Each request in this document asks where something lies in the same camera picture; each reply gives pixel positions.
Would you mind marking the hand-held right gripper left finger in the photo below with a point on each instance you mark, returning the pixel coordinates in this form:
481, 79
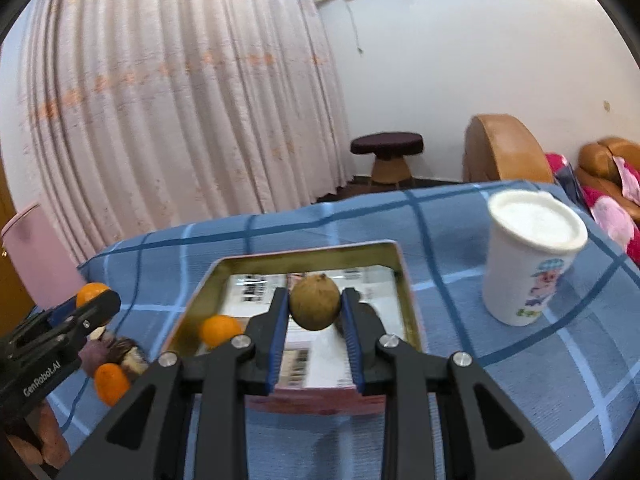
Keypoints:
277, 340

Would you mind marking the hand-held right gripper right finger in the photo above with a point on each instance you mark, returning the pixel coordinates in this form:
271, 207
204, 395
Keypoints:
352, 340

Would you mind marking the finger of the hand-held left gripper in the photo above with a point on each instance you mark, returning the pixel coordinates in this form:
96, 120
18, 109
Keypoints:
92, 312

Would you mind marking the orange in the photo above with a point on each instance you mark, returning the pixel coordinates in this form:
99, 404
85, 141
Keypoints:
111, 384
220, 330
92, 291

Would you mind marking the purple sweet potato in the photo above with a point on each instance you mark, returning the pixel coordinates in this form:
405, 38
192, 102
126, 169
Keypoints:
95, 358

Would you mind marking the round green-brown fruit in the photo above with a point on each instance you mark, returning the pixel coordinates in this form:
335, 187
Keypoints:
315, 302

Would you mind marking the tan sweet potato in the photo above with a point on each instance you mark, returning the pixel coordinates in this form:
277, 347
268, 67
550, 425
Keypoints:
40, 435

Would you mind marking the pink metal tin box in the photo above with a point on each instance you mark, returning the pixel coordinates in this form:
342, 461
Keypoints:
320, 402

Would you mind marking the printed paper liner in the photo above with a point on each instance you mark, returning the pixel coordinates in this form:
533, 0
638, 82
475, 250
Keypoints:
320, 360

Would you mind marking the pink cylindrical appliance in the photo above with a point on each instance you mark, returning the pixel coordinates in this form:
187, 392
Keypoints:
35, 260

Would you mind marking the blue plaid cloth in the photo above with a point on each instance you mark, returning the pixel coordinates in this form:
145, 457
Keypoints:
500, 385

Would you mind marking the round dark-topped stool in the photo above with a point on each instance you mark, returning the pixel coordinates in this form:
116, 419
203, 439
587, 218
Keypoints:
387, 152

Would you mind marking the white printed cup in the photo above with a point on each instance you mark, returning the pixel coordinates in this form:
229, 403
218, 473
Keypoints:
532, 260

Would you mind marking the pink floral curtain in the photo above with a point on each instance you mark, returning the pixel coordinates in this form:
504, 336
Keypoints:
175, 110

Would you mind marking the brown leather sofa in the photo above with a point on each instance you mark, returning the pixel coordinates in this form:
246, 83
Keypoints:
505, 150

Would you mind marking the dark blue cloth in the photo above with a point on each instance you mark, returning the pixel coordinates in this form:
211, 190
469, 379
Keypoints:
567, 182

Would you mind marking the magenta floral blanket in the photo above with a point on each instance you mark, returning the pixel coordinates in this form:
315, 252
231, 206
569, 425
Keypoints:
610, 212

